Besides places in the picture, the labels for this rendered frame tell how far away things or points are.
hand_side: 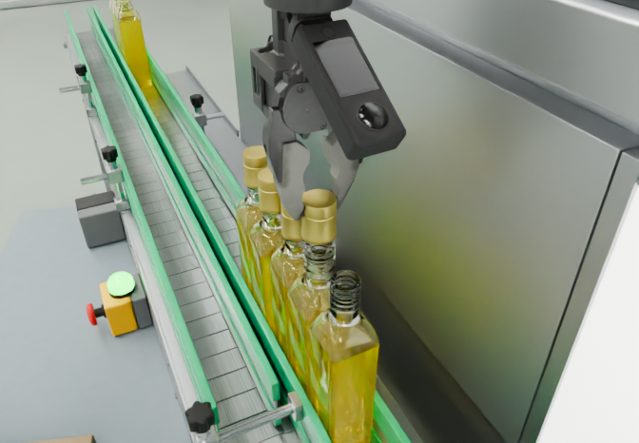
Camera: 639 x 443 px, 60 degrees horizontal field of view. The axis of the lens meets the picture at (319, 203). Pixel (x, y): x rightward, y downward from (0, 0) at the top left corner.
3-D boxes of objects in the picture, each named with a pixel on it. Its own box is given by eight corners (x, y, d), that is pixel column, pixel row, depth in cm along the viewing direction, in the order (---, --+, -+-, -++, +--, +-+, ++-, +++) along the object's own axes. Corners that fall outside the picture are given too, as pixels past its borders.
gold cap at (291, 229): (319, 236, 61) (319, 202, 58) (289, 244, 60) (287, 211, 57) (304, 219, 64) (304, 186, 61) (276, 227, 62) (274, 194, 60)
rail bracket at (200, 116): (229, 149, 127) (223, 94, 119) (200, 155, 124) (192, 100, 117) (223, 142, 130) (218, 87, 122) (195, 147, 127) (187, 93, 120)
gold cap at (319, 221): (342, 240, 55) (344, 202, 52) (310, 249, 53) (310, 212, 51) (326, 220, 57) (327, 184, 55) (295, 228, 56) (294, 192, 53)
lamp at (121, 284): (138, 294, 95) (134, 280, 94) (110, 301, 94) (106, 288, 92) (133, 278, 99) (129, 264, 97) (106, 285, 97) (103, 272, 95)
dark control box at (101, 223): (126, 240, 119) (119, 208, 115) (87, 250, 117) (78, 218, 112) (120, 220, 125) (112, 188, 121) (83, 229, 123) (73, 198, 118)
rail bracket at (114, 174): (132, 212, 106) (118, 151, 99) (92, 222, 104) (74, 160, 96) (128, 202, 109) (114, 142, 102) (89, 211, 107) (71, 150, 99)
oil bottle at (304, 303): (349, 414, 70) (355, 288, 58) (308, 431, 68) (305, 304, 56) (329, 379, 74) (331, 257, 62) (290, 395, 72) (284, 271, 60)
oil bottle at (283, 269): (329, 378, 74) (331, 256, 62) (290, 394, 72) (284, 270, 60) (311, 349, 78) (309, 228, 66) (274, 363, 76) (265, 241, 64)
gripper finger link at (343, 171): (338, 176, 60) (327, 99, 54) (365, 203, 55) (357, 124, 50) (313, 186, 59) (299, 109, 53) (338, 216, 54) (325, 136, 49)
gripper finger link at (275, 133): (303, 172, 52) (316, 84, 48) (311, 182, 51) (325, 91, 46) (257, 177, 50) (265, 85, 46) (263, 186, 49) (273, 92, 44)
